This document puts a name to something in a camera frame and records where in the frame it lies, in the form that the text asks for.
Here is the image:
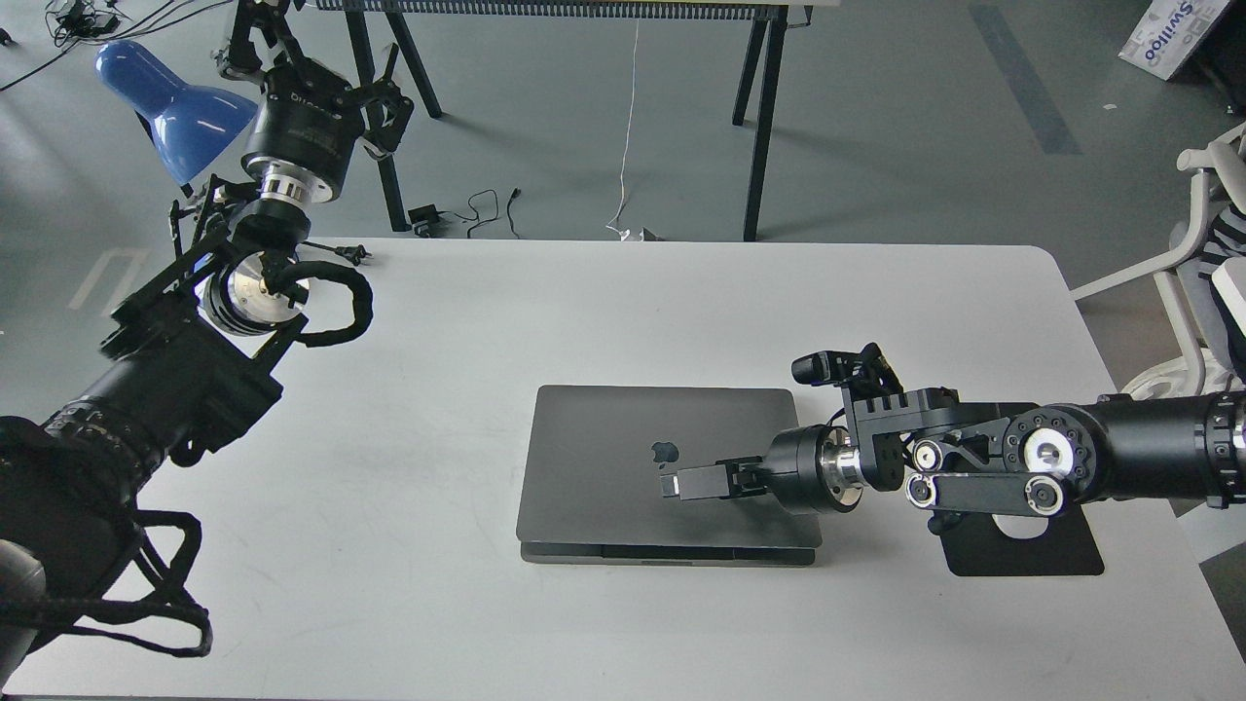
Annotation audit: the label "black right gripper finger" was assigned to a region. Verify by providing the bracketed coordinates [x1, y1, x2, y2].
[659, 458, 769, 501]

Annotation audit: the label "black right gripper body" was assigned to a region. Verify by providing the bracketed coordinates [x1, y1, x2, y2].
[761, 426, 866, 515]

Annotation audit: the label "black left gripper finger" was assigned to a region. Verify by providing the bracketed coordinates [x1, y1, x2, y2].
[355, 77, 415, 157]

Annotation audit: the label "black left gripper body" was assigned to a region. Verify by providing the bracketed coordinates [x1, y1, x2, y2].
[240, 59, 363, 203]

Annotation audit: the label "grey laptop computer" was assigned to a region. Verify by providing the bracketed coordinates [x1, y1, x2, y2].
[516, 385, 822, 567]

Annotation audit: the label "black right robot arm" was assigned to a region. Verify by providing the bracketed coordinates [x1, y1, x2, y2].
[659, 387, 1244, 535]

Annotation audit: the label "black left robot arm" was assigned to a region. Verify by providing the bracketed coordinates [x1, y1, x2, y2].
[1, 41, 414, 675]

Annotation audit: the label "blue desk lamp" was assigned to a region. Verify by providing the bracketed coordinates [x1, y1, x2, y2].
[93, 40, 259, 186]

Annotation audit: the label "black mouse pad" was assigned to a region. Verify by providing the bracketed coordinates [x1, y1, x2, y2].
[939, 401, 1106, 576]

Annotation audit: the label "white computer mouse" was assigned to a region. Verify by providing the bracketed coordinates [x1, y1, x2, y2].
[992, 515, 1049, 540]

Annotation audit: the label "black-legged background table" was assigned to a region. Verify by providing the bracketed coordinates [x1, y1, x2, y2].
[315, 1, 797, 242]

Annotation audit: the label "white office chair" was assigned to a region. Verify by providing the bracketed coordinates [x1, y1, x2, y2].
[1072, 125, 1244, 400]

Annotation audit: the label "white cardboard box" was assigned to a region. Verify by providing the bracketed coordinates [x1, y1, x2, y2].
[1116, 1, 1234, 81]

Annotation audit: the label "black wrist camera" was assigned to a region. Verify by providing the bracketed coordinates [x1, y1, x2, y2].
[790, 342, 905, 398]

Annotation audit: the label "black power adapter with cable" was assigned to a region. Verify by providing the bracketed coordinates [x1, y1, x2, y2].
[406, 188, 525, 240]

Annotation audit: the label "black cables on floor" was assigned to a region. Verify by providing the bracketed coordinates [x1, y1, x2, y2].
[0, 0, 231, 93]

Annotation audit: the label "white hanging cable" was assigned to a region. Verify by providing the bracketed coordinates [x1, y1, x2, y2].
[606, 17, 665, 242]

